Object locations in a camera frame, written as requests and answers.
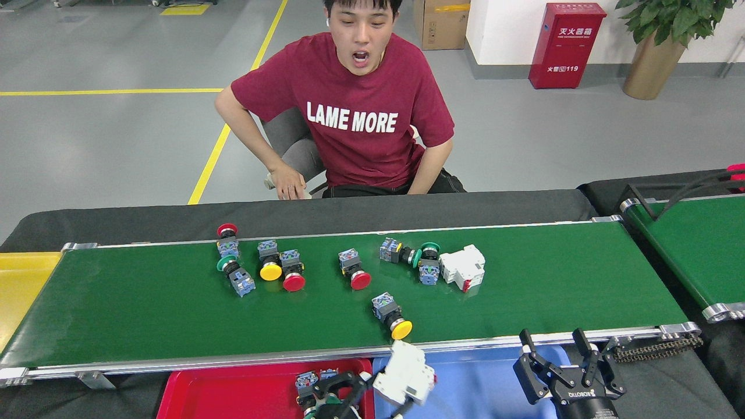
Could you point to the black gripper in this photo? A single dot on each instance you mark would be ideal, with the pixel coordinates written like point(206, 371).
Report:
point(330, 413)
point(582, 407)

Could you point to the white circuit breaker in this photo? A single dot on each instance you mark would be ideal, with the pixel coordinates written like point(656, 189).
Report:
point(463, 265)
point(404, 372)

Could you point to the person's right forearm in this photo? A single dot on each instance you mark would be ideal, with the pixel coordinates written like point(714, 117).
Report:
point(250, 142)

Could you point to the person's left forearm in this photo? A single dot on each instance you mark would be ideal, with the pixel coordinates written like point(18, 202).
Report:
point(433, 166)

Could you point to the blue plastic tray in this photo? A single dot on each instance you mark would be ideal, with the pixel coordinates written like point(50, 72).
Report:
point(483, 378)

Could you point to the long green conveyor belt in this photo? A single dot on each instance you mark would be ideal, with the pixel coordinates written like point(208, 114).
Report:
point(524, 279)

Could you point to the red plastic tray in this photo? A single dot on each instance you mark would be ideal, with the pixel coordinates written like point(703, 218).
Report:
point(233, 396)

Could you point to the short green conveyor belt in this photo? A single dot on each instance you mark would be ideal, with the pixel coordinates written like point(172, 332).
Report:
point(704, 250)

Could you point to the black cloth under short conveyor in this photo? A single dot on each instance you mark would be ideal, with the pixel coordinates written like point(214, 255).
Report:
point(599, 192)

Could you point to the person's right hand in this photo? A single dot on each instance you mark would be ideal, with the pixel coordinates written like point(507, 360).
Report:
point(288, 183)

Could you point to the long black table cloth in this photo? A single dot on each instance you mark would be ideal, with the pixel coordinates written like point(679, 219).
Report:
point(174, 224)

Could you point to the person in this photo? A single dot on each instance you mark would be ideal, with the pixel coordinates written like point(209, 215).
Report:
point(361, 145)

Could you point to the grey office chair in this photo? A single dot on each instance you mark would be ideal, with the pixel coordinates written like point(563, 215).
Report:
point(291, 139)

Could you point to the red plastic crate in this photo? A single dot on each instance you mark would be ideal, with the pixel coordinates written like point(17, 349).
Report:
point(738, 171)

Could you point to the potted plant brass pot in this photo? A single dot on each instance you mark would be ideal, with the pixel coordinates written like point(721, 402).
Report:
point(652, 70)

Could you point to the red fire extinguisher cabinet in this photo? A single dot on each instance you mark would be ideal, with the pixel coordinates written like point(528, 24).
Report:
point(567, 46)

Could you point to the yellow plastic bin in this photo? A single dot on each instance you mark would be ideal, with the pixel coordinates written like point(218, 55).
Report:
point(23, 291)

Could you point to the grey metal pole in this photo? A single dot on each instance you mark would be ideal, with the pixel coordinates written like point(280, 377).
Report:
point(733, 60)

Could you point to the brown cardboard box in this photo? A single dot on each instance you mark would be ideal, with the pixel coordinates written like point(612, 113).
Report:
point(442, 26)

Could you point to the black metal frame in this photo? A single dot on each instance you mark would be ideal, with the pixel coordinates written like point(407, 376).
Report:
point(640, 203)

